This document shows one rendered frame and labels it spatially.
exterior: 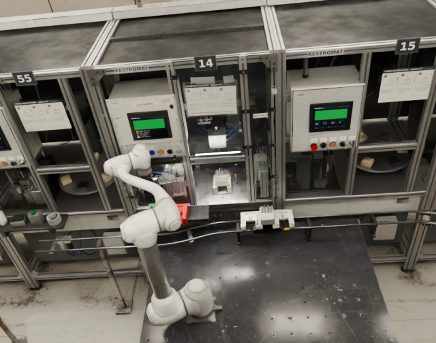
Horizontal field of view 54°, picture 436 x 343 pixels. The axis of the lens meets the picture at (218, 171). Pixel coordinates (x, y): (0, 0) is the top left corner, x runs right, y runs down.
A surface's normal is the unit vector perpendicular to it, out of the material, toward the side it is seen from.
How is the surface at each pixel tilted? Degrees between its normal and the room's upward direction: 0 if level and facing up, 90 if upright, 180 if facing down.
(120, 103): 90
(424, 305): 0
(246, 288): 0
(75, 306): 0
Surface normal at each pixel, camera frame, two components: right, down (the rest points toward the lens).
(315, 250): -0.10, -0.77
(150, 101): -0.01, 0.63
